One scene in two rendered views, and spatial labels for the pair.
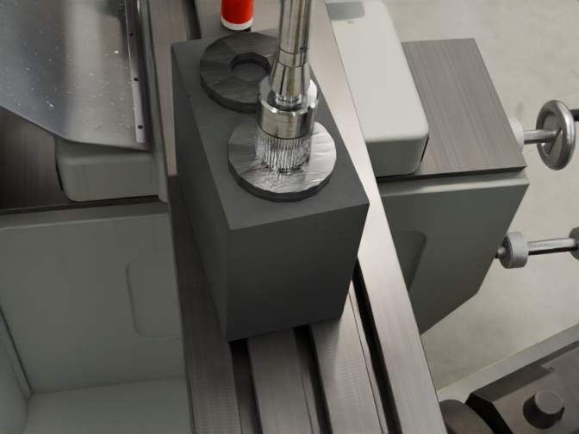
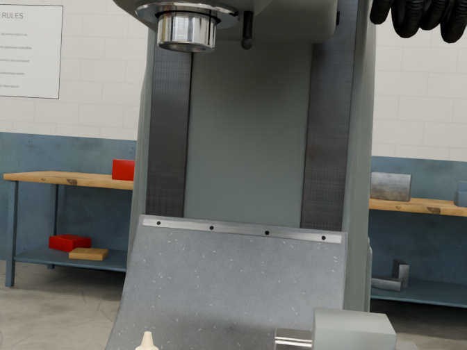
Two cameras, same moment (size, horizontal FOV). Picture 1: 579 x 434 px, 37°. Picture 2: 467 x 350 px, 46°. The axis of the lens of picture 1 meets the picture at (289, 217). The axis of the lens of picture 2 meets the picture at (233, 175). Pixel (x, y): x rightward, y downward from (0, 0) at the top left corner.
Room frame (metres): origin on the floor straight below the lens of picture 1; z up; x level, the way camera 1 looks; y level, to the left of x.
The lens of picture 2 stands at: (1.10, -0.29, 1.20)
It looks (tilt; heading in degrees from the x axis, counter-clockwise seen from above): 3 degrees down; 115
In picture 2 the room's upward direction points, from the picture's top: 4 degrees clockwise
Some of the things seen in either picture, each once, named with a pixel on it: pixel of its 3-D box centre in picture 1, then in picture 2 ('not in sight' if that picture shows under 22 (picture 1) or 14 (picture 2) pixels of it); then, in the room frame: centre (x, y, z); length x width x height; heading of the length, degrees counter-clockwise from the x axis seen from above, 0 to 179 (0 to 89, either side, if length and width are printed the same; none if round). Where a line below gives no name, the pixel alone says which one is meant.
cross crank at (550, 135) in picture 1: (534, 136); not in sight; (1.00, -0.38, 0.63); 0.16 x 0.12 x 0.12; 105
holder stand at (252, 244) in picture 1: (260, 179); not in sight; (0.52, 0.03, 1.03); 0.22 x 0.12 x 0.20; 23
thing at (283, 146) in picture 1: (284, 126); not in sight; (0.47, 0.01, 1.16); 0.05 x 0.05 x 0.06
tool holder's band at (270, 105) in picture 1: (288, 95); not in sight; (0.47, 0.01, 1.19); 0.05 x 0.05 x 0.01
